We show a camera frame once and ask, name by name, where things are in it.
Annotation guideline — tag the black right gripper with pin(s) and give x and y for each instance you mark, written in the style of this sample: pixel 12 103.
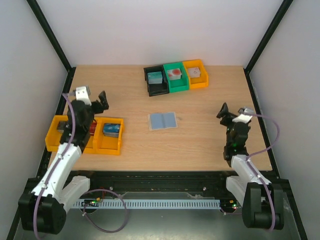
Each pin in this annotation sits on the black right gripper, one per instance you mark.
pixel 229 120

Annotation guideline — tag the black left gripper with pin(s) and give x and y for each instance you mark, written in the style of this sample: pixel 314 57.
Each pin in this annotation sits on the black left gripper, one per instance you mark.
pixel 102 97

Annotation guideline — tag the cream leather card holder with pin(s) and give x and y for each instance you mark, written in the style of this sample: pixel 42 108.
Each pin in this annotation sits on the cream leather card holder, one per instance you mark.
pixel 161 121

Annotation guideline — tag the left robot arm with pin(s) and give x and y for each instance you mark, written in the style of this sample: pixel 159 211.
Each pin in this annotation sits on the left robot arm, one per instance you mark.
pixel 44 209

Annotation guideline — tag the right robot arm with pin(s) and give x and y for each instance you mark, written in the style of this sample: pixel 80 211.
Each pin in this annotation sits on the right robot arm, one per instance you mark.
pixel 261 200

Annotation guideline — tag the red card stack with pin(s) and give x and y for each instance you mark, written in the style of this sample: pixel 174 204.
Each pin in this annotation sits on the red card stack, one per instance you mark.
pixel 92 128

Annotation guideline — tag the blue VIP card stack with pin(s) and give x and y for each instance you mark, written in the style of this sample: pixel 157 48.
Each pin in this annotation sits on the blue VIP card stack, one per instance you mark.
pixel 111 130

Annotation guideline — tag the yellow bin with blue cards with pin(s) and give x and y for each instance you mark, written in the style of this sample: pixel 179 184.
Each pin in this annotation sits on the yellow bin with blue cards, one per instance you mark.
pixel 104 144

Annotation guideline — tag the grey card in yellow bin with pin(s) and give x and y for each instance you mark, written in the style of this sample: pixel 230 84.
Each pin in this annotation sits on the grey card in yellow bin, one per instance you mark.
pixel 194 72

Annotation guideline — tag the grey card stack left bin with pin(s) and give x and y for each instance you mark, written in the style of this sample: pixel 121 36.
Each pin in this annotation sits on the grey card stack left bin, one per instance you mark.
pixel 61 126

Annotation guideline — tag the yellow bin with red cards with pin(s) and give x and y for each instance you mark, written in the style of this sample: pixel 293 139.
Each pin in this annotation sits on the yellow bin with red cards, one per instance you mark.
pixel 52 139

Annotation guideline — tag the yellow bin at back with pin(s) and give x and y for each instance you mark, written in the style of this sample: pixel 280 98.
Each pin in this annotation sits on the yellow bin at back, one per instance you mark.
pixel 203 80

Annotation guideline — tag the green bin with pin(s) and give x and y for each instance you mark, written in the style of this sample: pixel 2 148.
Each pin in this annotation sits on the green bin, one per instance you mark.
pixel 178 85

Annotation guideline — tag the black bin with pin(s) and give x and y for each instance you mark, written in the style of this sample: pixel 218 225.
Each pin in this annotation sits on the black bin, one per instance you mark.
pixel 156 89

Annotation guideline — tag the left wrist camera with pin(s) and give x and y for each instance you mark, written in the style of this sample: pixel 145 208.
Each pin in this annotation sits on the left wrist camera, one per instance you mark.
pixel 82 93

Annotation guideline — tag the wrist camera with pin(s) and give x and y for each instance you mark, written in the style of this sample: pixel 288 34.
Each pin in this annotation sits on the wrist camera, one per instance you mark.
pixel 82 93
pixel 245 115

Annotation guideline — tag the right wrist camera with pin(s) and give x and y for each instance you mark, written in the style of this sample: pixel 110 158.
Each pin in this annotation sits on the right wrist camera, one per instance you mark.
pixel 245 115

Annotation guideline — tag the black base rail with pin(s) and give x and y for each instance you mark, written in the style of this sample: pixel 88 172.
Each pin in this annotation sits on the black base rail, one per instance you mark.
pixel 204 183

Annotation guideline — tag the light blue cable duct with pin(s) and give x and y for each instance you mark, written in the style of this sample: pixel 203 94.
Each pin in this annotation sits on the light blue cable duct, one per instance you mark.
pixel 166 204

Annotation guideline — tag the black frame post left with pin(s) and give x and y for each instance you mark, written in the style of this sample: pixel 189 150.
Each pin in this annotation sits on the black frame post left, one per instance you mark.
pixel 42 20

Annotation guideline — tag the black frame post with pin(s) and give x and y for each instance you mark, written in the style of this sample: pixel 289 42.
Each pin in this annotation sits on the black frame post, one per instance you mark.
pixel 281 12
pixel 42 20

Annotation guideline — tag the black frame post right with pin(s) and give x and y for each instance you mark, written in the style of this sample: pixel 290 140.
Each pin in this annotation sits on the black frame post right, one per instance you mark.
pixel 281 12

